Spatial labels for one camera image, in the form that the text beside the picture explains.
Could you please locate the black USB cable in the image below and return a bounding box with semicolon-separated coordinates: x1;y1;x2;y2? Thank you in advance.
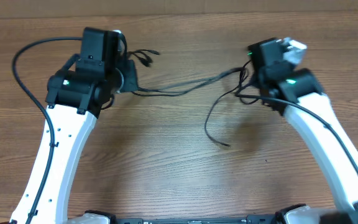
204;60;254;147
126;49;245;97

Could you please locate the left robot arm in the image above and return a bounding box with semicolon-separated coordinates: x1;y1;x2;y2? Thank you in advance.
9;27;136;223

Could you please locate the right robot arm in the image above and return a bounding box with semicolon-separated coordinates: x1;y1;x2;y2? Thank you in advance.
248;38;358;223

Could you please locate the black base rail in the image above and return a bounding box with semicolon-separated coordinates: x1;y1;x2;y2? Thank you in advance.
82;203;319;224

